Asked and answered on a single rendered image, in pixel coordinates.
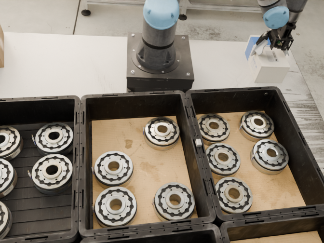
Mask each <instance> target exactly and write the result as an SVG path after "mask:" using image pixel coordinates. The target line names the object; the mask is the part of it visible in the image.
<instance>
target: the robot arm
mask: <svg viewBox="0 0 324 243"><path fill-rule="evenodd" d="M180 1H181V0H146V1H145V5H144V8H143V15H144V16H143V29H142V39H141V41H140V43H139V45H138V47H137V49H136V58H137V60H138V62H139V63H140V64H141V65H143V66H144V67H147V68H149V69H154V70H162V69H166V68H169V67H170V66H172V65H173V63H174V62H175V59H176V50H175V45H174V38H175V33H176V25H177V20H178V17H179V3H180ZM257 1H258V4H259V6H260V8H261V11H262V13H263V20H264V22H265V25H266V26H267V27H268V28H270V29H269V30H268V31H267V32H265V33H263V34H262V35H261V36H260V37H259V39H258V40H257V42H256V44H255V45H254V47H253V49H252V52H251V56H253V55H254V54H255V53H257V54H258V55H261V54H262V53H263V49H264V47H265V46H266V45H267V44H268V41H267V39H268V38H269V40H270V43H271V44H270V49H271V50H272V49H273V48H277V49H281V50H282V51H283V52H284V54H285V56H286V55H288V56H289V52H288V51H289V49H290V47H291V45H292V43H293V41H294V39H293V37H292V35H291V31H292V30H295V29H296V25H295V24H296V22H297V20H298V19H299V17H300V15H301V13H302V12H303V9H304V7H305V5H306V3H307V1H308V0H257ZM290 41H291V44H290V46H289V43H290Z"/></svg>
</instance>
